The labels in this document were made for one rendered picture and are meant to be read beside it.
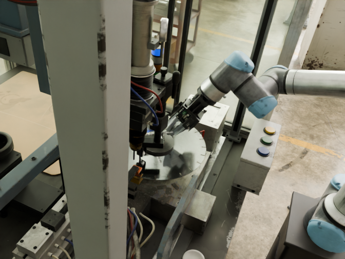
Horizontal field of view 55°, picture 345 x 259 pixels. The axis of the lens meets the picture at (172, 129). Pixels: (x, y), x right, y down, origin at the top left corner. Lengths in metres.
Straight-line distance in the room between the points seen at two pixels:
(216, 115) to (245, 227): 0.98
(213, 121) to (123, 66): 1.15
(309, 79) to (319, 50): 3.09
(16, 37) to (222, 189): 0.85
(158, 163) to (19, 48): 0.51
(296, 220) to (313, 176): 1.41
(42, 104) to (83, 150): 1.45
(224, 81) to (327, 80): 0.27
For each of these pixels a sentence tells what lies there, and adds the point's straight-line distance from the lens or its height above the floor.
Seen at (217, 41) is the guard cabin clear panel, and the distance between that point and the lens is 1.39.
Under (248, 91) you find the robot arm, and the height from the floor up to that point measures 1.23.
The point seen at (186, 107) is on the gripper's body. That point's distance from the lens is 1.00.
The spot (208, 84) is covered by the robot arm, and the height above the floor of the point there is 1.21.
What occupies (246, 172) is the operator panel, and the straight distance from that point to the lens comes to 1.26.
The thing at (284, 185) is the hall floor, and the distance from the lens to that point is 2.52.
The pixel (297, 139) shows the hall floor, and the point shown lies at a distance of 2.98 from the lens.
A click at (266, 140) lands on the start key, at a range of 1.31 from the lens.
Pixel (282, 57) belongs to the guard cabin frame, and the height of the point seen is 1.16.
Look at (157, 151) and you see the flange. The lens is 1.08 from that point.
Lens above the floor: 1.69
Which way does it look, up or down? 38 degrees down
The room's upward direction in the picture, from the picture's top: 7 degrees clockwise
